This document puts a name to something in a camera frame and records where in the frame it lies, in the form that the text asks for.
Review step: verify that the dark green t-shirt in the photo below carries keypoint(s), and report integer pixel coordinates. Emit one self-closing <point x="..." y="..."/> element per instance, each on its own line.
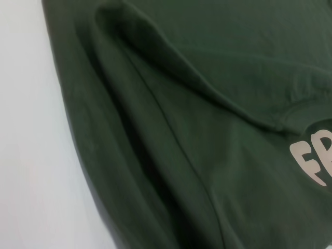
<point x="194" y="103"/>

